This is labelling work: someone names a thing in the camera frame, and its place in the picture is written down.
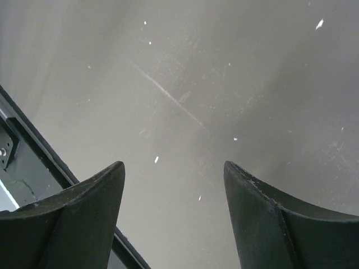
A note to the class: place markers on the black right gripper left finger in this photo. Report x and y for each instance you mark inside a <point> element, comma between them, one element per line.
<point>71,229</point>

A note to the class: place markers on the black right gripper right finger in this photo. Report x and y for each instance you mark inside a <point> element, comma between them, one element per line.
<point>273,229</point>

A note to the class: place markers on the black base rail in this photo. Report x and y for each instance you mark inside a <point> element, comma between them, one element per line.
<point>32,171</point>

